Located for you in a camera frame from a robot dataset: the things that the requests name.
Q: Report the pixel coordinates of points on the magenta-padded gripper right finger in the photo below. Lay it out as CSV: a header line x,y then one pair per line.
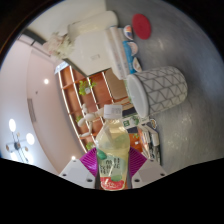
x,y
146,171

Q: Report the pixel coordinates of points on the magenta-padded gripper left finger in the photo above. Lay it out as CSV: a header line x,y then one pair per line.
x,y
76,170

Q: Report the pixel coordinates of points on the clear drink bottle white cap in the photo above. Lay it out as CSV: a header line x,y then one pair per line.
x,y
111,150

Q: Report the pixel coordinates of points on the stack of dark books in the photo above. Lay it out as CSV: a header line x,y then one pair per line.
x,y
150,146

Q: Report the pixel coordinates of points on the small round printed badge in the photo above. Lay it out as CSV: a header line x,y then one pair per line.
x,y
128,32
133,48
153,123
137,64

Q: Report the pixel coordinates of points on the ceiling chandelier with round lamps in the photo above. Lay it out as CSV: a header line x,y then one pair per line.
x,y
20,140

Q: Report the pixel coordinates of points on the wooden shelf unit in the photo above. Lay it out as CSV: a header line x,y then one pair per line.
x,y
71,96

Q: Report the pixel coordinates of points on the ceiling air vent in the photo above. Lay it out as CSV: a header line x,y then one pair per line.
x,y
32,110

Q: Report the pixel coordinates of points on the white mug with triangle pattern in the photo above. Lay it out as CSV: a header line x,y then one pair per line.
x,y
163,90

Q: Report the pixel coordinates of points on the tan chair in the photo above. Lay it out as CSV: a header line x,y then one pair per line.
x,y
115,86

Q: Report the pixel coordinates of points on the white box stack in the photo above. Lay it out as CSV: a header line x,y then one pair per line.
x,y
118,53

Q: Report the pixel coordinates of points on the flat round red coaster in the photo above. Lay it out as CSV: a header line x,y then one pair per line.
x,y
141,26

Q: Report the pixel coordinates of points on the tall white vase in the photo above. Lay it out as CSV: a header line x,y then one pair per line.
x,y
93,25

